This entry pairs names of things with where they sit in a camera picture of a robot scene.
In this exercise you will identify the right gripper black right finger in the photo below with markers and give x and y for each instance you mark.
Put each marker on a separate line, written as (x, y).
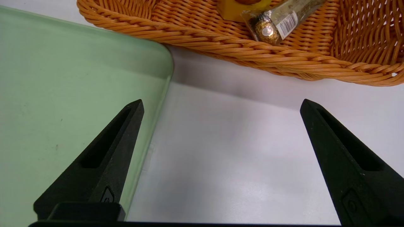
(356, 176)

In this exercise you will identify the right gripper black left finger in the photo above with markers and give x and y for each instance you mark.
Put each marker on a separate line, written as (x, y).
(101, 170)

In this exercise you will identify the chocolate pack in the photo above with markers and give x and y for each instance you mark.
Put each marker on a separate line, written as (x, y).
(277, 22)

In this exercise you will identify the yellow chips box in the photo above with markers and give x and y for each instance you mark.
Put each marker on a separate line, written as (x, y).
(240, 8)

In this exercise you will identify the orange wicker basket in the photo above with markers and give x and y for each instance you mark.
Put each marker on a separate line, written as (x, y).
(221, 41)

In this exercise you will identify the light green plastic tray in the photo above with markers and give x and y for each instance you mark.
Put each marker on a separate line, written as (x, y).
(63, 94)

